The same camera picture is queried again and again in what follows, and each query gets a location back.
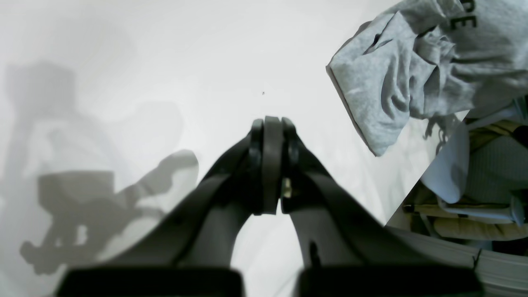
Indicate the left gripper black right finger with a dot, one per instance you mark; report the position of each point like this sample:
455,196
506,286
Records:
347,252

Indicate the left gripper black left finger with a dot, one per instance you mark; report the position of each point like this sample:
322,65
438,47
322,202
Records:
189,253

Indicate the grey t-shirt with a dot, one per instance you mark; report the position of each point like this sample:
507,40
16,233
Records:
431,58

